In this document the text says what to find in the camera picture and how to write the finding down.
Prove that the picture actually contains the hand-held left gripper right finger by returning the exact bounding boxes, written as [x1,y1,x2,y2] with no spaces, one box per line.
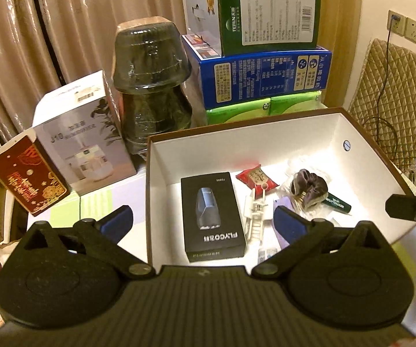
[251,205,394,277]

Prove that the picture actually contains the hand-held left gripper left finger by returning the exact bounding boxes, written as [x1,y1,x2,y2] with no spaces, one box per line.
[22,204,156,279]

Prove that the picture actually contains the purple cream tube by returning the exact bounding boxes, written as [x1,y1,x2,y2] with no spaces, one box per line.
[273,197,305,251]

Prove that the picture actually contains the white hair clip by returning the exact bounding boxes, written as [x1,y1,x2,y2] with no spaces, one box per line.
[243,184,271,245]

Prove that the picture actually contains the dark green tube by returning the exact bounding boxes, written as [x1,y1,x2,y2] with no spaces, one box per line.
[322,192,352,215]

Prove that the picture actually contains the red snack packet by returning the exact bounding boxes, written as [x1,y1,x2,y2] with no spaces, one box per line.
[236,164,279,192]

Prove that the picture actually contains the black shaver box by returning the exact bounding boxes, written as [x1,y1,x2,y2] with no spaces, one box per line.
[181,171,248,264]

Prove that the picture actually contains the white cardboard tray box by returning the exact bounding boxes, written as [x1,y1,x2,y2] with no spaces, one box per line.
[146,107,416,267]

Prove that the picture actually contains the plaid cloth desktop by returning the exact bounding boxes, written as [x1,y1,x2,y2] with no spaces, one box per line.
[13,171,416,337]

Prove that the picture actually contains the quilted beige chair cushion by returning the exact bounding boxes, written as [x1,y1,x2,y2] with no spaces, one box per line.
[347,38,416,175]

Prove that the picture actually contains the white humidifier box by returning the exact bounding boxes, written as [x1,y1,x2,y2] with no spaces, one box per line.
[32,69,138,197]

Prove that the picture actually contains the red gift box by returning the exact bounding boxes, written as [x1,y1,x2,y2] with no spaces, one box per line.
[0,127,72,218]

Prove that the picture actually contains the green tissue pack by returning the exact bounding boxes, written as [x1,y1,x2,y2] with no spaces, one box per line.
[205,97,272,125]
[269,92,322,117]

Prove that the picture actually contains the wrapped dark green bowls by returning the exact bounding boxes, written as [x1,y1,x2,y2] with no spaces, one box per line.
[112,16,194,158]

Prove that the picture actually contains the blue carton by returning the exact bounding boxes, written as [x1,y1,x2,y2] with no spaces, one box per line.
[181,34,333,111]

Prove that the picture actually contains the wooden door panel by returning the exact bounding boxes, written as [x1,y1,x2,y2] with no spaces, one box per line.
[279,0,365,110]

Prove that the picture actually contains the beige curtain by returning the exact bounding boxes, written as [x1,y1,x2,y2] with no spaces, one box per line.
[0,0,209,146]

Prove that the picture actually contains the green carton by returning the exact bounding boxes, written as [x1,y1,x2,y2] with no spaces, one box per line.
[184,0,323,58]

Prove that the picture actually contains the black power cable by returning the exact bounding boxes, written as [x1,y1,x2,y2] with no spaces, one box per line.
[360,16,401,160]

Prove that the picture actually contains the empty wall socket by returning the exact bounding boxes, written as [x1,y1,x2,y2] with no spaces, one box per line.
[404,17,416,46]

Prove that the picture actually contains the wall socket with plug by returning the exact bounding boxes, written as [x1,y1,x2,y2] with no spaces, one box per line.
[387,10,406,34]

